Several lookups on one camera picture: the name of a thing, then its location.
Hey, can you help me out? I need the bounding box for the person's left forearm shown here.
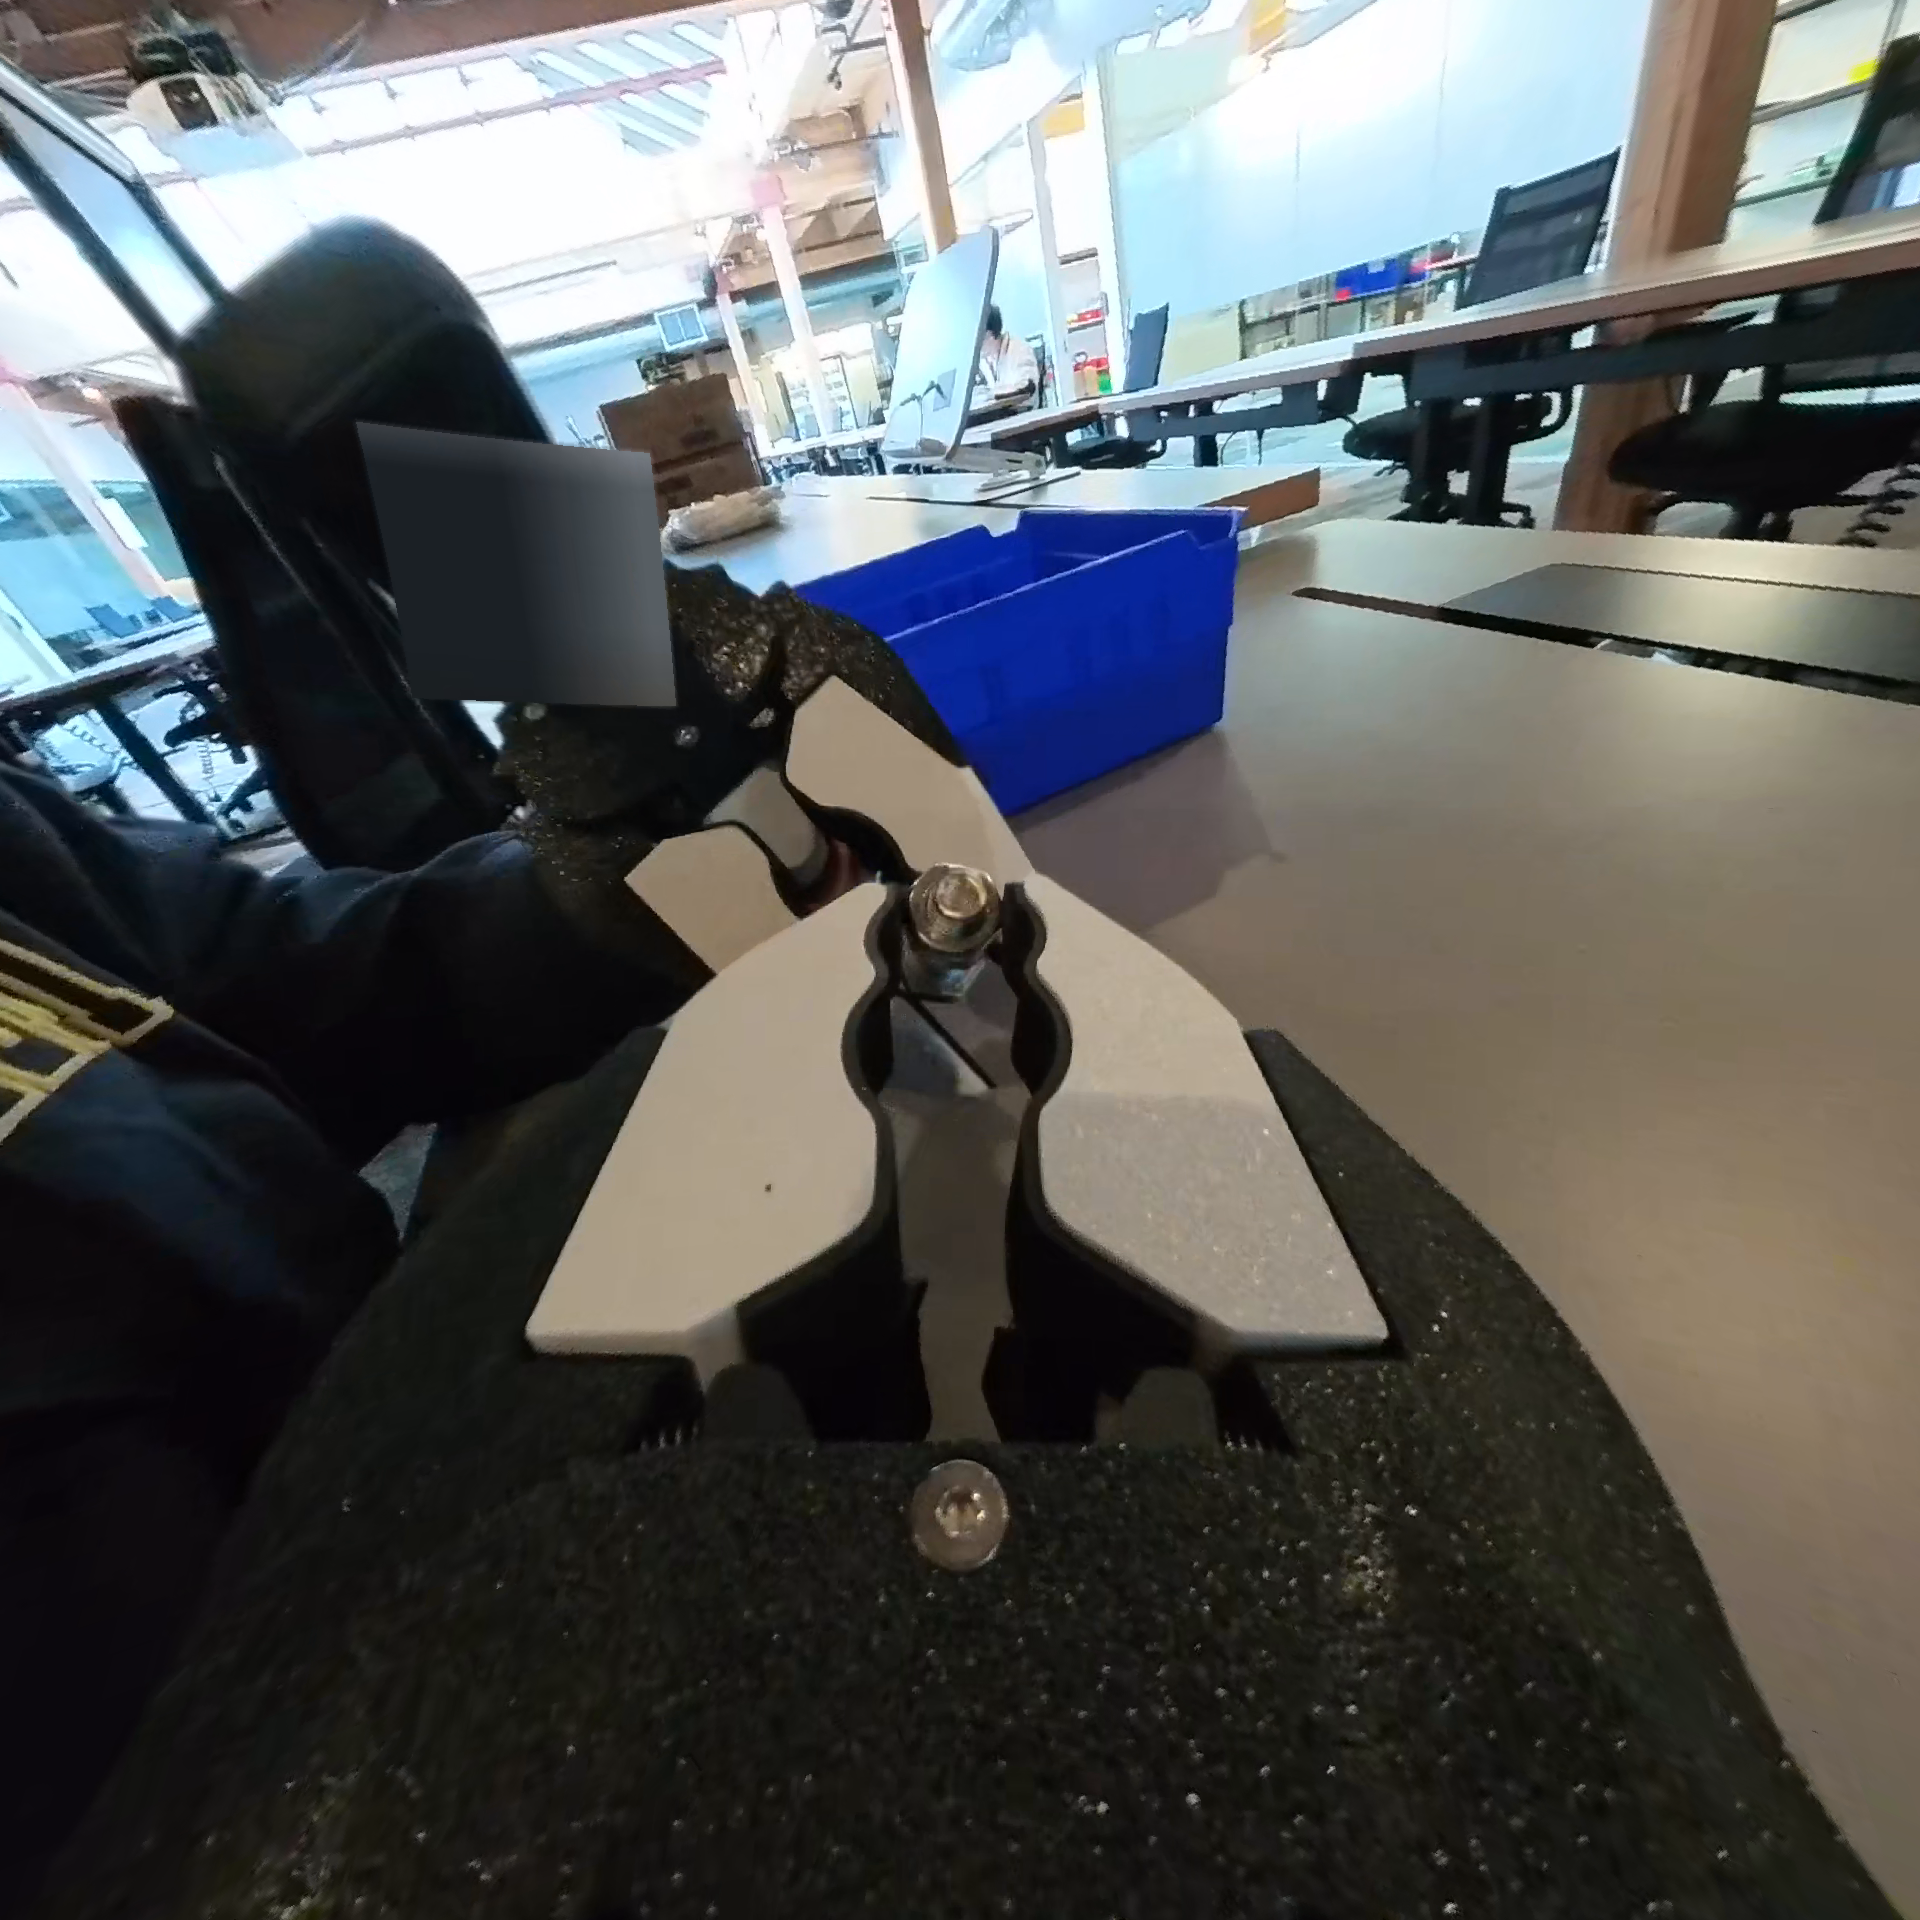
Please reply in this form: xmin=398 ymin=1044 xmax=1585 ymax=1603
xmin=151 ymin=831 xmax=705 ymax=1163

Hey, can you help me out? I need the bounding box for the brown cardboard box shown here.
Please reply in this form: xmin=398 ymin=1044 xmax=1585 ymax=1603
xmin=595 ymin=373 xmax=760 ymax=518

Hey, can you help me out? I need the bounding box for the blue plastic bin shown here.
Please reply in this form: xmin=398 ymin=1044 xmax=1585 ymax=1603
xmin=794 ymin=508 xmax=1247 ymax=818

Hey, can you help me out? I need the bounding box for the black mesh office chair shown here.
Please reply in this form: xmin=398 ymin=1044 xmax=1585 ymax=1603
xmin=1341 ymin=147 xmax=1625 ymax=518

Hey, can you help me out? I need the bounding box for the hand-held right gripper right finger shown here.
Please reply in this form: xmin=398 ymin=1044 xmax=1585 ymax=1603
xmin=1000 ymin=878 xmax=1391 ymax=1354

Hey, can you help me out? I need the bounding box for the clear bag of parts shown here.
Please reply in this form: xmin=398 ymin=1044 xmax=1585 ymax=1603
xmin=663 ymin=486 xmax=783 ymax=549

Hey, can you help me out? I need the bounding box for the ceiling mounted fixture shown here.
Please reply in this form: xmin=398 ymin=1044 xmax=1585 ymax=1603
xmin=128 ymin=22 xmax=272 ymax=138

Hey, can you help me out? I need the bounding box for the wooden pillar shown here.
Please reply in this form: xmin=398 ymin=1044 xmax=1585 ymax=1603
xmin=885 ymin=0 xmax=961 ymax=255
xmin=1552 ymin=0 xmax=1777 ymax=535

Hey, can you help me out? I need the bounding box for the grey office desk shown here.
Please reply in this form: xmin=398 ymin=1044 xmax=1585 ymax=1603
xmin=1102 ymin=337 xmax=1360 ymax=460
xmin=1357 ymin=225 xmax=1920 ymax=518

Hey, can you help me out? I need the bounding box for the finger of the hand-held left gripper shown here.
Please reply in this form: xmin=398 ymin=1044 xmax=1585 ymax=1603
xmin=621 ymin=778 xmax=845 ymax=981
xmin=779 ymin=674 xmax=1042 ymax=894

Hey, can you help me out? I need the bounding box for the steel hex bolt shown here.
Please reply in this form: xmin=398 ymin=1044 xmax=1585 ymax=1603
xmin=896 ymin=878 xmax=1002 ymax=1003

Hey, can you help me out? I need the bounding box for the black computer monitor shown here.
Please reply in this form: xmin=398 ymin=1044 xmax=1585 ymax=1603
xmin=0 ymin=60 xmax=226 ymax=399

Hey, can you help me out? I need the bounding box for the white sign stand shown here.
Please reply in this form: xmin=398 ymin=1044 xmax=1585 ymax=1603
xmin=877 ymin=228 xmax=1081 ymax=495

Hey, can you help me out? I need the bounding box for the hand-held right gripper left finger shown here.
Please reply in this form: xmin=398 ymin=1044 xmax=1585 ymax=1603
xmin=525 ymin=883 xmax=920 ymax=1361

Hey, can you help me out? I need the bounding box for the navy printed hoodie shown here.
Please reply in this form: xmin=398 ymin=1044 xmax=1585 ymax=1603
xmin=0 ymin=756 xmax=451 ymax=1920

